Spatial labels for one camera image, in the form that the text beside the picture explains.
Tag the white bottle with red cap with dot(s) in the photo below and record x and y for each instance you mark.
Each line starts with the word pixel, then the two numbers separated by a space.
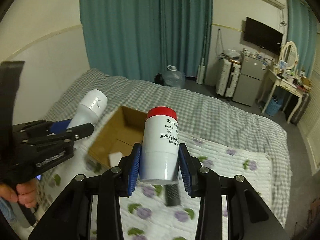
pixel 161 145

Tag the grey mini fridge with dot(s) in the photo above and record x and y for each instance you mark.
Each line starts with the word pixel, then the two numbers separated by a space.
pixel 248 78

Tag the white small box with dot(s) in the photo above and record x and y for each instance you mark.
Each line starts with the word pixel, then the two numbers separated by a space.
pixel 115 160

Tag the grey checked bed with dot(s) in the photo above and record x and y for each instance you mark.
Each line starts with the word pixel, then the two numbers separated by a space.
pixel 195 120

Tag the person's left hand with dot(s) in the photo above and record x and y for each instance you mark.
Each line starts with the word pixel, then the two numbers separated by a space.
pixel 23 192

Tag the white plastic bottle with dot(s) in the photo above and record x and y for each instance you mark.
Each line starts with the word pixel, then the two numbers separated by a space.
pixel 88 110

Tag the floral quilted blanket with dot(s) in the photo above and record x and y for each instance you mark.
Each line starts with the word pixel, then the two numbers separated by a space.
pixel 160 205

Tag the black remote control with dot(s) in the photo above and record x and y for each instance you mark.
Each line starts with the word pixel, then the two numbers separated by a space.
pixel 172 195

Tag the oval vanity mirror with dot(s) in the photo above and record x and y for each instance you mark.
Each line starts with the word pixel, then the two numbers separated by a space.
pixel 289 55

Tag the blue waste basket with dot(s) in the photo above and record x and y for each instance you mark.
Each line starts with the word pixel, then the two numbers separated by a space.
pixel 273 106

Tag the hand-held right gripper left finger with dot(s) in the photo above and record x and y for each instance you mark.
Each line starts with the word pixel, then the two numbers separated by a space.
pixel 133 170

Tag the white upright appliance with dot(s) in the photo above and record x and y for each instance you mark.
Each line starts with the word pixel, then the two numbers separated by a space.
pixel 200 73

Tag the white suitcase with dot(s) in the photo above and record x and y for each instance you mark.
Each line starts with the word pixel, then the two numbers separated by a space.
pixel 228 77

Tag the teal curtain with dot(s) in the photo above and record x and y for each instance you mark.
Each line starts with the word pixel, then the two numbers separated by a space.
pixel 301 30
pixel 147 30

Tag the black wall television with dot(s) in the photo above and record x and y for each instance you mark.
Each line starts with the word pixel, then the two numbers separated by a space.
pixel 262 36

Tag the cardboard box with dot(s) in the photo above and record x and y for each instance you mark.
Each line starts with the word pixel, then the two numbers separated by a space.
pixel 117 137

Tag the white dressing table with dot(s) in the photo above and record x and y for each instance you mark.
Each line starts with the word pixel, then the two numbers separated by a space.
pixel 282 90

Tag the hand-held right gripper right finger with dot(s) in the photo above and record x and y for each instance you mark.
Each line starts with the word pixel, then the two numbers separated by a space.
pixel 184 170

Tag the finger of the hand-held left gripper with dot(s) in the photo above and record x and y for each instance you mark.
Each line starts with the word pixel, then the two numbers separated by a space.
pixel 75 131
pixel 58 126

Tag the clear water jug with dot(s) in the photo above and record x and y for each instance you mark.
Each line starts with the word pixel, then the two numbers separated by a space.
pixel 173 77

